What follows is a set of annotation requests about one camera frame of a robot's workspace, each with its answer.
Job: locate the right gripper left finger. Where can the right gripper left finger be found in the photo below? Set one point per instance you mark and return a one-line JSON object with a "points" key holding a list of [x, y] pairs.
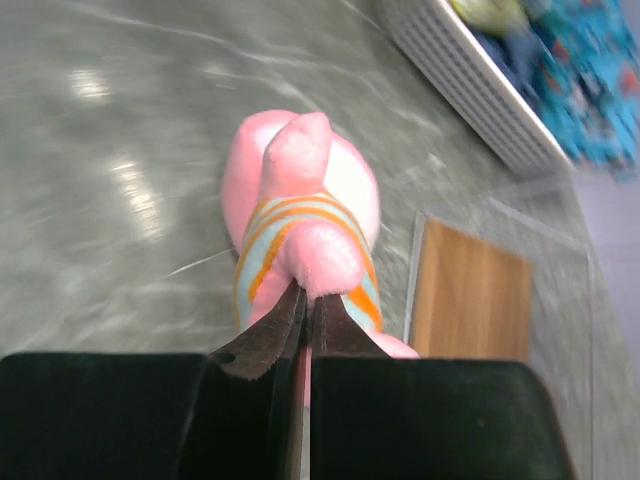
{"points": [[233, 414]]}

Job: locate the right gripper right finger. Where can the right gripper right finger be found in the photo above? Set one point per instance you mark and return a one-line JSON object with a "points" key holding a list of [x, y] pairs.
{"points": [[377, 417]]}

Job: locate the pink frog plush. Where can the pink frog plush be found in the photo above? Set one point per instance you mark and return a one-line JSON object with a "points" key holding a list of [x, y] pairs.
{"points": [[302, 209]]}

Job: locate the white laundry basket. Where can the white laundry basket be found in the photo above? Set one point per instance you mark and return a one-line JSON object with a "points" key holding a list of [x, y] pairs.
{"points": [[436, 40]]}

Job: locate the blue patterned cloth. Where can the blue patterned cloth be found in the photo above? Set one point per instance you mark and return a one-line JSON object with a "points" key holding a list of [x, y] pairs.
{"points": [[577, 67]]}

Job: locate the white green cloth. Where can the white green cloth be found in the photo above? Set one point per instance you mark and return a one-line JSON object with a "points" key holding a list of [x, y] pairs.
{"points": [[494, 17]]}

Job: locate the white wire wooden shelf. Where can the white wire wooden shelf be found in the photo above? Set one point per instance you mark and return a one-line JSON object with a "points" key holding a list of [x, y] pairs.
{"points": [[506, 275]]}

